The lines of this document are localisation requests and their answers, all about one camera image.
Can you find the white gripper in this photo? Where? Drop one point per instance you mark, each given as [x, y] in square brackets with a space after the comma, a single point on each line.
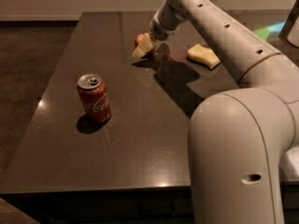
[160, 32]

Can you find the red apple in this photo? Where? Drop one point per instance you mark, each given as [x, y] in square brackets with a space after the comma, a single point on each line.
[146, 42]

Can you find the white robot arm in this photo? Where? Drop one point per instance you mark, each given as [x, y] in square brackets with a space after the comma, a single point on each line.
[237, 138]

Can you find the yellow sponge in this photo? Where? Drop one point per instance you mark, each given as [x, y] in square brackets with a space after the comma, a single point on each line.
[204, 56]

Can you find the red Coca-Cola can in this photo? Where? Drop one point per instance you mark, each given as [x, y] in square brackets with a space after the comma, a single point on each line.
[92, 90]

